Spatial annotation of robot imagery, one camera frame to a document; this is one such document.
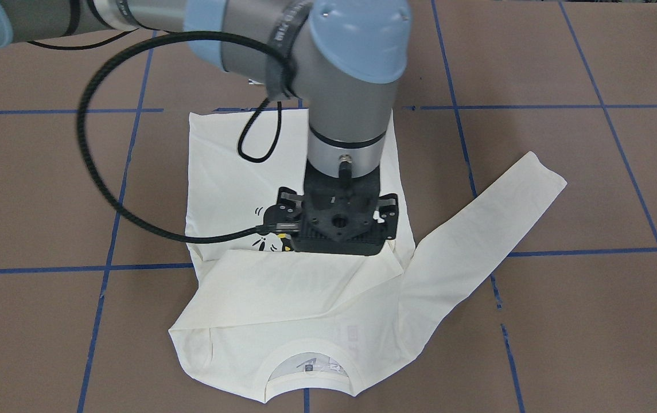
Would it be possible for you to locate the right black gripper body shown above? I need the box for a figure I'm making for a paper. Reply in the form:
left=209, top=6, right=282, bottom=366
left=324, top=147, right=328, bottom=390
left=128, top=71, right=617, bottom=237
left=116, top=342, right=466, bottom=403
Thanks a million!
left=262, top=170, right=400, bottom=256

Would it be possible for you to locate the cream long-sleeve printed shirt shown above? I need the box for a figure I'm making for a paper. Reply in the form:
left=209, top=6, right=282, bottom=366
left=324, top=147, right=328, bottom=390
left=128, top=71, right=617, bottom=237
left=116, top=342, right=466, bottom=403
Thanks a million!
left=169, top=123, right=567, bottom=403

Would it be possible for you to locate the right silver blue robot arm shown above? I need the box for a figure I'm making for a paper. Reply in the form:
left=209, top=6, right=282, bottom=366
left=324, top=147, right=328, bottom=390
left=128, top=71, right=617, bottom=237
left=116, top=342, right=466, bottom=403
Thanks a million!
left=0, top=1, right=412, bottom=256

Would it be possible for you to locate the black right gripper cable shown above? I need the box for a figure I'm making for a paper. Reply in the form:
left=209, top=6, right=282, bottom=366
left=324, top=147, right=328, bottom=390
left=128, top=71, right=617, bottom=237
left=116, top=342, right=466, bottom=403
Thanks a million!
left=77, top=31, right=294, bottom=245

